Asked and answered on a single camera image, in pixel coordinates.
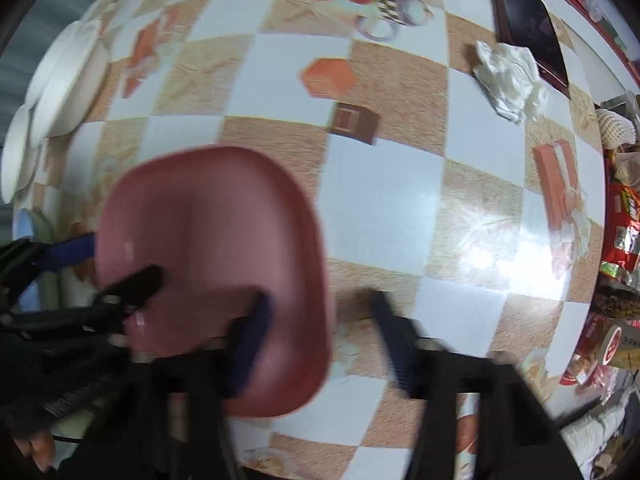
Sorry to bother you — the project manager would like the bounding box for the pink plate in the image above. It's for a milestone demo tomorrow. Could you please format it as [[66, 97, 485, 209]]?
[[94, 145, 335, 418]]

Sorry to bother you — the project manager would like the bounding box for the brown snack packet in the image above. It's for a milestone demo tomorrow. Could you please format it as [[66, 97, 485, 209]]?
[[595, 280, 640, 322]]

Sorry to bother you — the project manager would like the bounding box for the white plastic bag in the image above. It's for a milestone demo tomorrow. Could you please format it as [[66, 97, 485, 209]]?
[[560, 402, 633, 466]]

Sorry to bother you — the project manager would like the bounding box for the person's left hand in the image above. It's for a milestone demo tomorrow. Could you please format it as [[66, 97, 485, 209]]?
[[12, 430, 58, 473]]

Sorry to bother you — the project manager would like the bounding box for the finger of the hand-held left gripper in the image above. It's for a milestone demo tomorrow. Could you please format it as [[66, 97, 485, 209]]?
[[0, 232, 97, 306], [0, 264, 165, 343]]

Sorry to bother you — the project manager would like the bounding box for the white foam fruit net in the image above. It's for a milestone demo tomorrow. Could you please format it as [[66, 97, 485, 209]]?
[[596, 106, 639, 150]]

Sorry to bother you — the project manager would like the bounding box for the white plate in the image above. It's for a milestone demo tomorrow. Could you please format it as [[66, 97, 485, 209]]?
[[24, 19, 103, 108], [31, 37, 112, 139], [0, 104, 43, 206]]

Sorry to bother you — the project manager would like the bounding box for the red and white paper cup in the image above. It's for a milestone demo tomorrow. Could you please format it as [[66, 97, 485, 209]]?
[[597, 324, 640, 372]]

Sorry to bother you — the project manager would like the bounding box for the blue bowl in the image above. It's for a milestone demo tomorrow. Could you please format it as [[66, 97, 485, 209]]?
[[11, 209, 40, 241]]

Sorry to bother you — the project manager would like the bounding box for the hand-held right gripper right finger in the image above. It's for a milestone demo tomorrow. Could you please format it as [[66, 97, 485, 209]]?
[[369, 290, 586, 480]]

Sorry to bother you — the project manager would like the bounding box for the crumpled white tissue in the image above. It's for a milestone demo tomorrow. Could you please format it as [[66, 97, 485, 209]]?
[[471, 40, 549, 125]]

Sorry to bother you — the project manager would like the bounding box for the checkered printed tablecloth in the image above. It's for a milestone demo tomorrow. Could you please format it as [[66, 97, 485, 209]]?
[[10, 0, 610, 480]]

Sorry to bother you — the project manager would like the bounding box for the red snack packet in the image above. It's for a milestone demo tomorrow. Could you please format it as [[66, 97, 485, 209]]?
[[601, 180, 640, 283]]

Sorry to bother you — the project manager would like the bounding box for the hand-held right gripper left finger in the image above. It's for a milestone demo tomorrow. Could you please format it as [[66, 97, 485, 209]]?
[[135, 290, 277, 480]]

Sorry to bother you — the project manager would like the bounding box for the black tablet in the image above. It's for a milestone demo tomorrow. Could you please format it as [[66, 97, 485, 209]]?
[[487, 0, 572, 100]]

